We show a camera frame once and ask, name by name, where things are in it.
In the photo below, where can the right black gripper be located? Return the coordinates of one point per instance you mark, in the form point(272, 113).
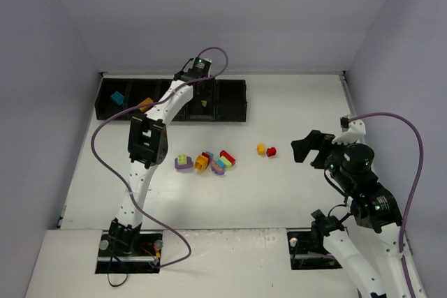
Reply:
point(318, 149)

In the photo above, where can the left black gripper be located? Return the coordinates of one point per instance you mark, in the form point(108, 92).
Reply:
point(203, 90)

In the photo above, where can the red small lego brick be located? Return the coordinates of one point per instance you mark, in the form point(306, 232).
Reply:
point(271, 152)

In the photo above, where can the small orange lego brick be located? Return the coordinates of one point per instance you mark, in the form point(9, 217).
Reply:
point(260, 149)

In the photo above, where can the green lego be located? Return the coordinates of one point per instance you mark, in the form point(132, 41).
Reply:
point(182, 159)

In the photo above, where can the purple heart lego plate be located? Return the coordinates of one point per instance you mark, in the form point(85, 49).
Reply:
point(188, 166)

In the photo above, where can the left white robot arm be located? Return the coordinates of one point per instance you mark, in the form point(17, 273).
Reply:
point(148, 147)

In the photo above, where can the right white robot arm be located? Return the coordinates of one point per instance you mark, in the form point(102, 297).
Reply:
point(375, 212)

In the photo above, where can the orange long lego brick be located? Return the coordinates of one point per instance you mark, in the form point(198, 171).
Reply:
point(145, 105)

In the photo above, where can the red long lego brick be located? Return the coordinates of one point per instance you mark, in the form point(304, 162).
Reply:
point(228, 157)

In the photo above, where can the orange yellow lego brick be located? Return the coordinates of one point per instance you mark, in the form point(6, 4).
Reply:
point(202, 162)

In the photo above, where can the teal pink lego brick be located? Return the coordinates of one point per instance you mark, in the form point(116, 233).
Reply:
point(211, 159)

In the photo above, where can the yellow green lego brick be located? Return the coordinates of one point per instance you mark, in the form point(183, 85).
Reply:
point(226, 162)

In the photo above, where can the purple oval lego piece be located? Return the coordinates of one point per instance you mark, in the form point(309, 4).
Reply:
point(217, 169)

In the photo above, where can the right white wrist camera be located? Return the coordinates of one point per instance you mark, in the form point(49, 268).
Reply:
point(352, 131)

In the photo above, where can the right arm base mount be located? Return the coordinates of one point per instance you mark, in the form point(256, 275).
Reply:
point(306, 255)

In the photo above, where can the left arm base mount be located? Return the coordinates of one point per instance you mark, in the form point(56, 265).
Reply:
point(143, 258)

